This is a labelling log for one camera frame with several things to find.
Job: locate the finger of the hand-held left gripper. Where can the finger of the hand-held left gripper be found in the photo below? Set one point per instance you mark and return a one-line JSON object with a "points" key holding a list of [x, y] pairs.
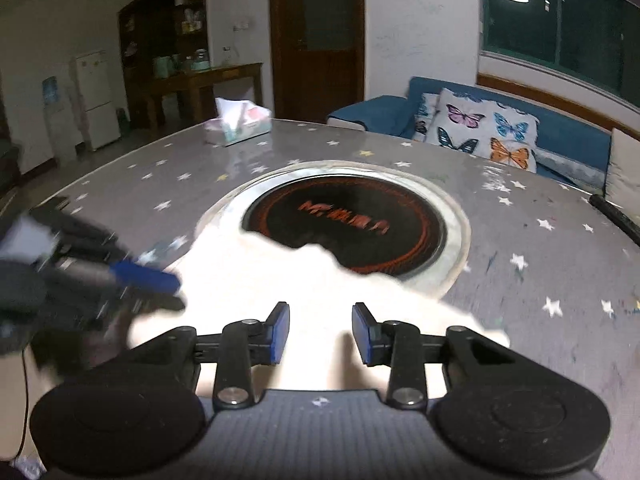
{"points": [[160, 303], [145, 276]]}

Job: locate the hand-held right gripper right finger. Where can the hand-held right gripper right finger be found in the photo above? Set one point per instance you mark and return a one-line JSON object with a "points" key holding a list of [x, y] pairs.
{"points": [[362, 334]]}

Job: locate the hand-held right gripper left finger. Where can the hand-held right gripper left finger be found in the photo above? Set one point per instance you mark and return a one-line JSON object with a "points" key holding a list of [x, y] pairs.
{"points": [[280, 331]]}

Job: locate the cream clothing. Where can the cream clothing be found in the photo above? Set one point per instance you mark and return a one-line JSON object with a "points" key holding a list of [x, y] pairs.
{"points": [[310, 280]]}

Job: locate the round black induction cooker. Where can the round black induction cooker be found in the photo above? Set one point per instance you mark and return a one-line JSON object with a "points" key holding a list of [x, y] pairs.
{"points": [[350, 225]]}

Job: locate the tissue box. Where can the tissue box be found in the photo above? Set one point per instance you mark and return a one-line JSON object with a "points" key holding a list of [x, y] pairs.
{"points": [[240, 126]]}

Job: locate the white refrigerator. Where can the white refrigerator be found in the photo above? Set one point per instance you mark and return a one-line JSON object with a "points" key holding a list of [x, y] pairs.
{"points": [[97, 100]]}

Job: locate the water dispenser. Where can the water dispenser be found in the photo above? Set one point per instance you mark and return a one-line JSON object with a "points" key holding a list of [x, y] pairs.
{"points": [[52, 95]]}

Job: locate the dark wooden side table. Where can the dark wooden side table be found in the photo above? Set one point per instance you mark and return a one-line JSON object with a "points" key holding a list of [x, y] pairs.
{"points": [[210, 77]]}

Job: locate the mint green container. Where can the mint green container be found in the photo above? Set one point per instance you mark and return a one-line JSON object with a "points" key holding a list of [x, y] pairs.
{"points": [[162, 66]]}

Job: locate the glass jar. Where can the glass jar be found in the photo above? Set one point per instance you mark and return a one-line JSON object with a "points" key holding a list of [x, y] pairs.
{"points": [[201, 60]]}

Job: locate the blue sofa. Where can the blue sofa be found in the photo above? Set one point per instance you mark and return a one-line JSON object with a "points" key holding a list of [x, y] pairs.
{"points": [[380, 110]]}

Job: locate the small butterfly print pillow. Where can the small butterfly print pillow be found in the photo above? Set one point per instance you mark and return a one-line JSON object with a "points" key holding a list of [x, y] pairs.
{"points": [[424, 117]]}

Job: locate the large butterfly print pillow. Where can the large butterfly print pillow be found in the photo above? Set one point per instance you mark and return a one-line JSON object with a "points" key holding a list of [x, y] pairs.
{"points": [[480, 131]]}

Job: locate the dark wooden shelf cabinet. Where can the dark wooden shelf cabinet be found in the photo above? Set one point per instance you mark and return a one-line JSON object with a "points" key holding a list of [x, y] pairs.
{"points": [[150, 35]]}

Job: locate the black remote control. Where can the black remote control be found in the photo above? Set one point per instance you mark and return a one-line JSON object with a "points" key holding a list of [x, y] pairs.
{"points": [[617, 217]]}

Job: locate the dark wooden door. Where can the dark wooden door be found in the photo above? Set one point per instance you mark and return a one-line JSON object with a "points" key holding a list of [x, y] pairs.
{"points": [[320, 35]]}

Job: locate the beige pillow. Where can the beige pillow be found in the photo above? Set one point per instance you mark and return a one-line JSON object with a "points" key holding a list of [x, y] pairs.
{"points": [[625, 167]]}

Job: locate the green framed window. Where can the green framed window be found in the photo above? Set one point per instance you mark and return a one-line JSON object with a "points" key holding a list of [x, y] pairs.
{"points": [[575, 25]]}

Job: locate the wall switch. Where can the wall switch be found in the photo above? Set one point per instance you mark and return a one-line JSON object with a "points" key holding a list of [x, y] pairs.
{"points": [[242, 24]]}

